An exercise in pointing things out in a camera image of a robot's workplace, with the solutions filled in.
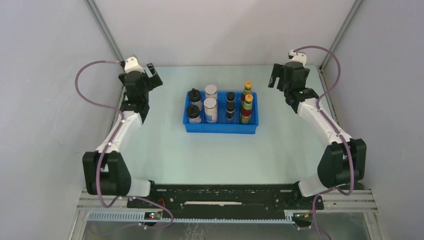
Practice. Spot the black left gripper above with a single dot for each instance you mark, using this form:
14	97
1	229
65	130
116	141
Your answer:
154	81

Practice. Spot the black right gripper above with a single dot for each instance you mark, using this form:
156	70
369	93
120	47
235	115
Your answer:
279	71

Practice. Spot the red sauce bottle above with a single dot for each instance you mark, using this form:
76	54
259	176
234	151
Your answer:
246	109
246	90

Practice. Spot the black-lid jar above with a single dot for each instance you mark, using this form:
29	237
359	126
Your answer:
193	114
195	98

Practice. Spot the small black-cap spice jar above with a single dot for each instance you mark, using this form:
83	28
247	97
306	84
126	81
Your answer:
230	109
230	97

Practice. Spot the silver-lid blue-label jar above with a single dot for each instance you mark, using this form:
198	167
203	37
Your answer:
210	106
211	91

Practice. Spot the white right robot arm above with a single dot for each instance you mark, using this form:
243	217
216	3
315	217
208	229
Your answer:
344	158

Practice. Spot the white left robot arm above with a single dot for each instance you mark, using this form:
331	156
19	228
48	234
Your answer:
105	170

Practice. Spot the blue divided plastic bin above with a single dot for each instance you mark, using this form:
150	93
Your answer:
224	125

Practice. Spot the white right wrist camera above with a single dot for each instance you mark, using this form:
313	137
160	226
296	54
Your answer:
299	57

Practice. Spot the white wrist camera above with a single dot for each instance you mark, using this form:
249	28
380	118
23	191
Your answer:
299	57
131	64

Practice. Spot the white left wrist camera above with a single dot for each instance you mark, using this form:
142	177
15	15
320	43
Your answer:
131	64

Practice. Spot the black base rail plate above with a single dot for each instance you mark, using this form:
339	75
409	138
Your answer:
232	201

